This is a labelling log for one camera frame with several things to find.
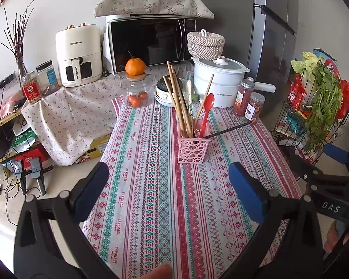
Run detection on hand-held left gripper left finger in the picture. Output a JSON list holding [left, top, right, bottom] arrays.
[[13, 161, 120, 279]]

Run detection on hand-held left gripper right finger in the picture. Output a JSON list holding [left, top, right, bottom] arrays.
[[218, 162, 329, 279]]

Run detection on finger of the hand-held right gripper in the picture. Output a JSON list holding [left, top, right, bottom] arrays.
[[291, 155, 349, 186], [322, 143, 349, 166]]

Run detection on black chopstick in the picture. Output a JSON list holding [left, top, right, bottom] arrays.
[[203, 119, 257, 139]]

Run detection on pink perforated utensil holder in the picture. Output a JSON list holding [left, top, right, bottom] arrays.
[[177, 119, 213, 164]]

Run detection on red plastic spoon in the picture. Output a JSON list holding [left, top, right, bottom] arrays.
[[198, 93, 215, 138]]

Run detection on white patterned chopstick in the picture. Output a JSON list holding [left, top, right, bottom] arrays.
[[187, 71, 193, 114]]

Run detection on person's right hand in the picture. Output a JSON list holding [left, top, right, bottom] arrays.
[[323, 219, 349, 253]]

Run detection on person's left hand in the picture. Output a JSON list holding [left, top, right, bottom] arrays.
[[138, 262, 173, 279]]

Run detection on yellow cardboard box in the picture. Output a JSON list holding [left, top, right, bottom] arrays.
[[78, 134, 112, 163]]

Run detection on bunch of leafy greens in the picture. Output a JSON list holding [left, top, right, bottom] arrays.
[[304, 60, 344, 154]]

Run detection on red plastic bag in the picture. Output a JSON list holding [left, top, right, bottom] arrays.
[[336, 78, 349, 120]]

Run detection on grey device on stand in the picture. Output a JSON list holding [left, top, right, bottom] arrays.
[[13, 159, 28, 195], [29, 157, 47, 196]]

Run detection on red snack packet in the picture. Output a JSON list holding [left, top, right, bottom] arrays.
[[288, 78, 307, 111]]

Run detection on white floral side cloth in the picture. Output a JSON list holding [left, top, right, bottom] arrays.
[[21, 64, 192, 167]]

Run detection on patterned striped tablecloth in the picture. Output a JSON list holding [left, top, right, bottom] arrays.
[[83, 91, 303, 279]]

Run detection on jar of dried fruit rings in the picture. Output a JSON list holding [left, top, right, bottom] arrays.
[[244, 92, 266, 122]]

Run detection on jar of red dried fruit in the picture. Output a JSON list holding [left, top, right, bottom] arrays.
[[233, 78, 255, 117]]

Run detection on napa cabbage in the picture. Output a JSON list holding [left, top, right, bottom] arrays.
[[291, 51, 320, 76]]

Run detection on blue box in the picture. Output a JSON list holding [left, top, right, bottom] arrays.
[[312, 48, 341, 70]]

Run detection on white electric cooking pot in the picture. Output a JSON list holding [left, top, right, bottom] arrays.
[[191, 55, 276, 108]]

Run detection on wooden shelf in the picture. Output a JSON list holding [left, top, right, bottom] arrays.
[[0, 105, 32, 169]]

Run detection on red label glass jar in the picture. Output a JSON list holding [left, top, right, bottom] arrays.
[[20, 70, 41, 104]]

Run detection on clear container with black lid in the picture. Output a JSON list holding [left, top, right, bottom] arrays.
[[35, 60, 60, 95]]

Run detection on glass jar with wooden lid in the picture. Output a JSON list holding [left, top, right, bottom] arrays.
[[121, 72, 152, 109]]

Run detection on large orange with stem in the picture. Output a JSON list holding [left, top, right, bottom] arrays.
[[125, 51, 146, 76]]

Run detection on black power strip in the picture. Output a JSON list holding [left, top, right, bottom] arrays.
[[0, 74, 16, 94]]

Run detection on white air fryer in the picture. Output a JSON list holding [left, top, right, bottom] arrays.
[[56, 23, 103, 88]]

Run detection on woven lidded basket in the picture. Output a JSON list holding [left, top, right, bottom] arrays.
[[187, 29, 225, 60]]

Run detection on black microwave oven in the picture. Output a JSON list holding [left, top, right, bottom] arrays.
[[103, 14, 197, 76]]

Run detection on dried twig branches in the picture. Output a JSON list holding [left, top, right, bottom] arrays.
[[0, 0, 35, 76]]

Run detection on grey refrigerator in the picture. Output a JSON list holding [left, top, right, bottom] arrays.
[[189, 0, 299, 120]]

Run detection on floral fabric microwave cover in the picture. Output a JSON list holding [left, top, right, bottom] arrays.
[[94, 0, 215, 20]]

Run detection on black wire rack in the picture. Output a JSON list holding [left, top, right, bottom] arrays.
[[269, 100, 349, 163]]

